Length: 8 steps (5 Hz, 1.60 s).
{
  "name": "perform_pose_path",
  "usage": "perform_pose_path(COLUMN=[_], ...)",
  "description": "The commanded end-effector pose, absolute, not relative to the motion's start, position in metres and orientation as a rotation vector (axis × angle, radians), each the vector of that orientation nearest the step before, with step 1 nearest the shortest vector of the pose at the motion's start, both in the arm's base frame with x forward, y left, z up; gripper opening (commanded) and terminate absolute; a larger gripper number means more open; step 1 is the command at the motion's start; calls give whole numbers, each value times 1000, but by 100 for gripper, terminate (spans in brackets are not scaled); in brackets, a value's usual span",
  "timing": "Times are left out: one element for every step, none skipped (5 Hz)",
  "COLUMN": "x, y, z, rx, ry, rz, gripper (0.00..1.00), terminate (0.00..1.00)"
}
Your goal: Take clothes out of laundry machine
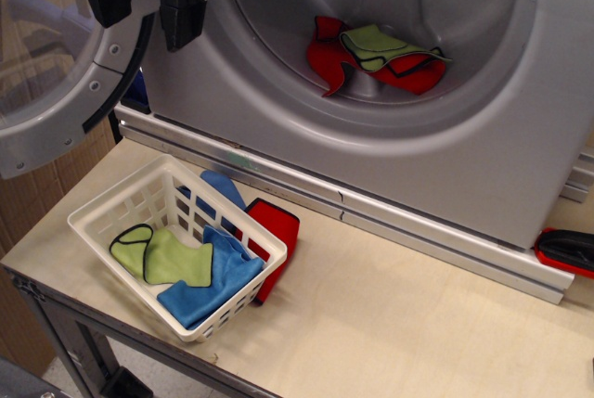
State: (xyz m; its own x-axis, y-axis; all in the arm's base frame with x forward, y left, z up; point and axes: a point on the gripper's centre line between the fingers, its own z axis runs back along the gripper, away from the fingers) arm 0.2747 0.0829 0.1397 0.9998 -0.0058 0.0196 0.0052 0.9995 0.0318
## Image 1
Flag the red cloth black trim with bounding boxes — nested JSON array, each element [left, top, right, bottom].
[[306, 16, 448, 96]]

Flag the green cloth black trim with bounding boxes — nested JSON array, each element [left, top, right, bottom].
[[339, 24, 450, 72]]

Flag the round machine door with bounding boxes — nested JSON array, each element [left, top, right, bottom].
[[1, 0, 159, 179]]

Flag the grey laundry machine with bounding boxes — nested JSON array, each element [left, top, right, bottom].
[[143, 0, 593, 248]]

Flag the blue object behind door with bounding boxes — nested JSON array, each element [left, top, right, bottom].
[[121, 70, 150, 114]]

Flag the white plastic basket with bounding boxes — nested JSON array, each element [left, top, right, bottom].
[[68, 155, 287, 342]]

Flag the blue cloth behind basket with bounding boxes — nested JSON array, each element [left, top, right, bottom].
[[175, 170, 247, 234]]

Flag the cardboard box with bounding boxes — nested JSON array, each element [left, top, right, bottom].
[[1, 120, 115, 377]]

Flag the green cloth in basket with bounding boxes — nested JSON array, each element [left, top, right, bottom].
[[109, 224, 213, 288]]

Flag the red cloth beside basket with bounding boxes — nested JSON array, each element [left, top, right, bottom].
[[244, 198, 301, 304]]

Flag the blue cloth in basket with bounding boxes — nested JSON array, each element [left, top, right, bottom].
[[157, 225, 265, 329]]

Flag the red and black tool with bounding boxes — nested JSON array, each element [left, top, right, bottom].
[[534, 228, 593, 278]]

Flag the metal table frame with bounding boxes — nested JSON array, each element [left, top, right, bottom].
[[5, 267, 275, 397]]

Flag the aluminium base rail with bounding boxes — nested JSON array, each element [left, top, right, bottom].
[[115, 105, 575, 304]]

